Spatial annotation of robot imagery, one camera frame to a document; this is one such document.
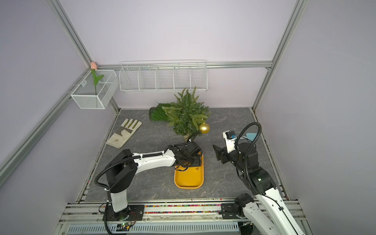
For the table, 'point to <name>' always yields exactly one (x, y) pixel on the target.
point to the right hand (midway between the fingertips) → (221, 142)
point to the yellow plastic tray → (190, 177)
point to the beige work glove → (123, 133)
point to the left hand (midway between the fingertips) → (198, 163)
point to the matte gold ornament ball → (204, 128)
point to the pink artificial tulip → (97, 76)
